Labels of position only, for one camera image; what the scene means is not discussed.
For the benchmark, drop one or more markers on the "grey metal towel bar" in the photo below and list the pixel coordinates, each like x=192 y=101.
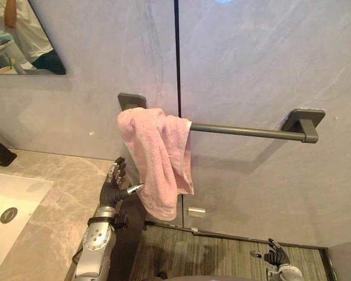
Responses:
x=251 y=130

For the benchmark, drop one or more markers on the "pink terry towel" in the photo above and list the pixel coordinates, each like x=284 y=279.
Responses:
x=161 y=159

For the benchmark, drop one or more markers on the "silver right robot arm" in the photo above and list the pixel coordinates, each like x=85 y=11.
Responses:
x=285 y=272

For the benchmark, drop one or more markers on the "round chrome sink drain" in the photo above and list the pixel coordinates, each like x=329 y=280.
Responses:
x=8 y=215

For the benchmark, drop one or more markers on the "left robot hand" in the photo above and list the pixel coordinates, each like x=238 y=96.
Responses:
x=110 y=192

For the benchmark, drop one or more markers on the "white rectangular sink basin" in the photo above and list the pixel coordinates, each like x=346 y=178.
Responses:
x=10 y=210

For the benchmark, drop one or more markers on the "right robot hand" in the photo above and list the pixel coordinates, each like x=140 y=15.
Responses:
x=276 y=255

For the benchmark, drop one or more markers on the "wall mirror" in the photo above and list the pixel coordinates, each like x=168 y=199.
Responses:
x=20 y=38

